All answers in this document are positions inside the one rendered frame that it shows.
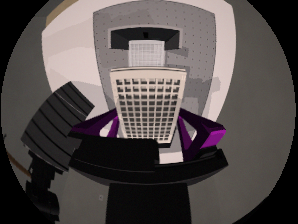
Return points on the beige well plate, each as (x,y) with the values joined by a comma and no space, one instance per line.
(148,118)

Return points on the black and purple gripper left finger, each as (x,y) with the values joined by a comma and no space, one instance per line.
(94,125)

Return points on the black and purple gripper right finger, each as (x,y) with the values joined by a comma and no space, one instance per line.
(209,133)

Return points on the white well plate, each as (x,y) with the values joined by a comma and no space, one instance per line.
(146,46)

